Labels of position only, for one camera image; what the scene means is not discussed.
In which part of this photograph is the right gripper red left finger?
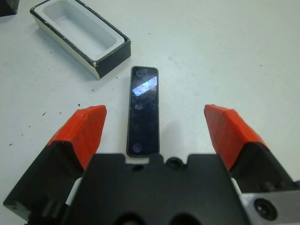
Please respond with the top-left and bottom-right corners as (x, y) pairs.
(3, 105), (108, 217)

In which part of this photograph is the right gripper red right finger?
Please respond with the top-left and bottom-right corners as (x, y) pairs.
(203, 104), (295, 195)

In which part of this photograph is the black smartphone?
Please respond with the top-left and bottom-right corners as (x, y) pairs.
(126, 66), (161, 158)

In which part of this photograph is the black box white inlay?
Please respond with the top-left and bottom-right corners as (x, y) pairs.
(30, 0), (132, 81)

